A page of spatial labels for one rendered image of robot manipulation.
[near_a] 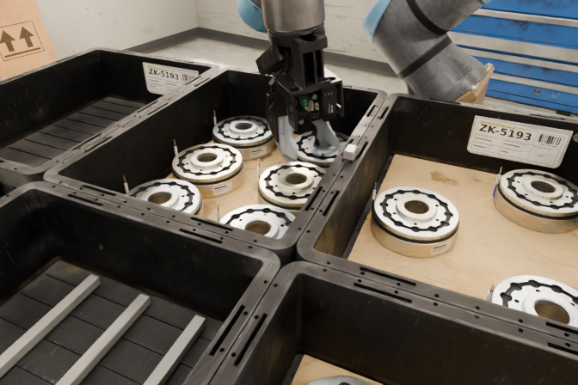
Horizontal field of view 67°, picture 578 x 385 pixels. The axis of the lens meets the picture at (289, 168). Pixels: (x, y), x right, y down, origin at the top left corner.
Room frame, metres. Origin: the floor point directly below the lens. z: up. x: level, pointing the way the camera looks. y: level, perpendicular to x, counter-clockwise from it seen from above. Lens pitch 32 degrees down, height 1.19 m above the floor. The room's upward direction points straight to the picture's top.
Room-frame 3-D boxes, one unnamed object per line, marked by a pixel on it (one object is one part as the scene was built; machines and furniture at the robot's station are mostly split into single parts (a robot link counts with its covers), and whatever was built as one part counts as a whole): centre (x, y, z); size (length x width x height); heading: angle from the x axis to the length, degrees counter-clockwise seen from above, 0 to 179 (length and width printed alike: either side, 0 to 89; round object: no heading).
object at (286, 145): (0.54, 0.00, 0.88); 0.06 x 0.03 x 0.09; 22
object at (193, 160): (0.54, 0.12, 0.86); 0.05 x 0.05 x 0.01
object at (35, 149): (0.63, 0.33, 0.87); 0.40 x 0.30 x 0.11; 156
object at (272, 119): (0.56, 0.01, 0.93); 0.05 x 0.02 x 0.09; 112
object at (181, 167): (0.54, 0.12, 0.86); 0.10 x 0.10 x 0.01
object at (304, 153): (0.59, -0.05, 0.86); 0.10 x 0.10 x 0.01
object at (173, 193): (0.44, 0.16, 0.86); 0.05 x 0.05 x 0.01
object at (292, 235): (0.52, 0.06, 0.92); 0.40 x 0.30 x 0.02; 156
